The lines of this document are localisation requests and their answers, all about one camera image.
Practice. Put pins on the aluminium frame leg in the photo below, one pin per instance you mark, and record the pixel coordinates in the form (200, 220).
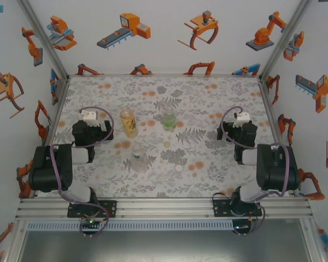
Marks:
(16, 243)
(313, 240)

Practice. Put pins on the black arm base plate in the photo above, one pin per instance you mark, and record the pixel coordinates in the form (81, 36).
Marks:
(218, 208)
(110, 208)

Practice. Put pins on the aluminium frame post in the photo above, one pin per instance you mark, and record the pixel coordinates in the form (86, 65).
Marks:
(45, 41)
(283, 41)

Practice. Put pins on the white bottle cap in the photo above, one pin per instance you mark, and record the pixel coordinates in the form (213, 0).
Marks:
(179, 168)

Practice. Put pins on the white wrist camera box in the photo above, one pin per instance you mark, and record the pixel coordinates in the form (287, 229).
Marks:
(242, 119)
(88, 117)

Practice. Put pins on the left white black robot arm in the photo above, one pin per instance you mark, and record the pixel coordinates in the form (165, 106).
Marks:
(43, 169)

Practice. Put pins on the aluminium frame rail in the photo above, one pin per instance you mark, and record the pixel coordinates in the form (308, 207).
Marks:
(164, 208)

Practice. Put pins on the clear bottle with green band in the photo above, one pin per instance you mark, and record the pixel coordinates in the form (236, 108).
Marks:
(139, 162)

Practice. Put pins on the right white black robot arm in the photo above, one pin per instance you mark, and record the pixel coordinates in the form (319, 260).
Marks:
(273, 169)

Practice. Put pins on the yellow tea plastic bottle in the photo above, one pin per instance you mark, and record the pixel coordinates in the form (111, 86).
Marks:
(129, 124)

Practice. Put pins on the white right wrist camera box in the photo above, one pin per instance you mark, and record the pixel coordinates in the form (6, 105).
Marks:
(242, 119)

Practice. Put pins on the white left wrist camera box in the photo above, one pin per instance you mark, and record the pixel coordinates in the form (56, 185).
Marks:
(88, 117)

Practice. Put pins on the controller board with green light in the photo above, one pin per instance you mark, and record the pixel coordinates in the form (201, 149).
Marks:
(242, 227)
(90, 223)

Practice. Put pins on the grey floral tablecloth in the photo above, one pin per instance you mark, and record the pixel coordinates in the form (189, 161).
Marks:
(180, 87)

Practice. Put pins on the aluminium side rail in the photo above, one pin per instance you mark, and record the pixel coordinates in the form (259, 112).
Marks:
(50, 136)
(271, 109)

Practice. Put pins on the small clear green-tinted bottle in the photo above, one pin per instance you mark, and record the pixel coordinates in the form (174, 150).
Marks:
(169, 121)

